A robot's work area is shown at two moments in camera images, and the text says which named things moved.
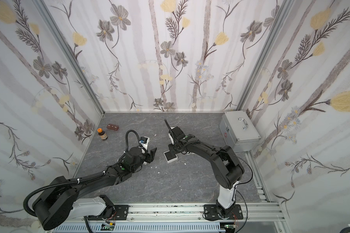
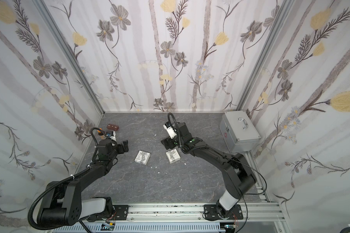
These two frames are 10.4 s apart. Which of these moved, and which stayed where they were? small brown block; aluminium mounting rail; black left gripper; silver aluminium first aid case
Moved: black left gripper
Stayed: silver aluminium first aid case; small brown block; aluminium mounting rail
